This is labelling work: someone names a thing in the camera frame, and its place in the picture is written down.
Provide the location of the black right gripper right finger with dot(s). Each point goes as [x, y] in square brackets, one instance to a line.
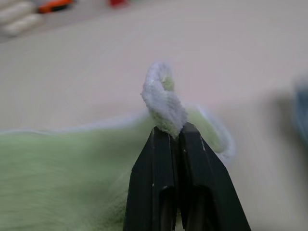
[207, 183]

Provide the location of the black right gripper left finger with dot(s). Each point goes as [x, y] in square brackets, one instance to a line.
[149, 183]

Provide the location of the light green towel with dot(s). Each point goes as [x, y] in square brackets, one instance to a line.
[60, 173]

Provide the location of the blue grey object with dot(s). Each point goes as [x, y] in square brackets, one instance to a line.
[300, 108]

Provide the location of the red object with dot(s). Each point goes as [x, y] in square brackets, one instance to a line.
[118, 2]

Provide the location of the orange and black object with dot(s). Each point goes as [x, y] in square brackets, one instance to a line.
[54, 5]

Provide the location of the white ribbed object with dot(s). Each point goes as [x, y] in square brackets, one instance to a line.
[16, 20]

